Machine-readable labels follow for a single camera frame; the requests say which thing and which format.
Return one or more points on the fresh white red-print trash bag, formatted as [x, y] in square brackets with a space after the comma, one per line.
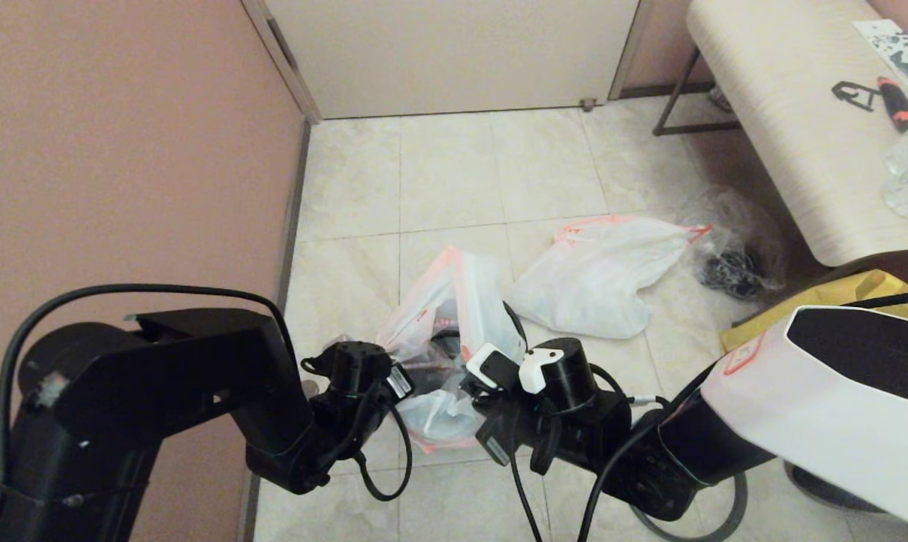
[476, 293]

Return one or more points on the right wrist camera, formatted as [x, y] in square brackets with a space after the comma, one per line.
[571, 376]

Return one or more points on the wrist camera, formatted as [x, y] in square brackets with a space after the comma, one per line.
[571, 376]
[356, 365]

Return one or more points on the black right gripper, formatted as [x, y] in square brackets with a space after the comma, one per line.
[574, 436]

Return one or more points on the black hook clip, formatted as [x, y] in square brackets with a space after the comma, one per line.
[847, 90]

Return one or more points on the yellow fabric tote bag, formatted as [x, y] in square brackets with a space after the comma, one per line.
[853, 293]

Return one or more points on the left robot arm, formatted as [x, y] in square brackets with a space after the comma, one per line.
[160, 376]

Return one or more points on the light wood-grain table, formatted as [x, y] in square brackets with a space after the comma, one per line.
[785, 113]

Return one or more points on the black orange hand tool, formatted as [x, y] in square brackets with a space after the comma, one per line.
[897, 105]

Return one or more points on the metal door stopper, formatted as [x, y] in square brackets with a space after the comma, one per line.
[588, 106]

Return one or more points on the white door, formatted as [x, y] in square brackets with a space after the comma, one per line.
[454, 53]

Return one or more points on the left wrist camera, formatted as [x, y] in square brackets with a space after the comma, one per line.
[356, 365]

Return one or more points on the small grey floor object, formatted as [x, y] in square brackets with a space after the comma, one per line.
[719, 100]

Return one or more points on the clear bag of dark parts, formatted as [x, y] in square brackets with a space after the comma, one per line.
[732, 267]

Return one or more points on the used white red-print trash bag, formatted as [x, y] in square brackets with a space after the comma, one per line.
[597, 278]

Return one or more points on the printed black white paper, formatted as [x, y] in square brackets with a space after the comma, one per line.
[894, 49]

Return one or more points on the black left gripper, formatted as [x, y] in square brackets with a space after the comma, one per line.
[356, 421]

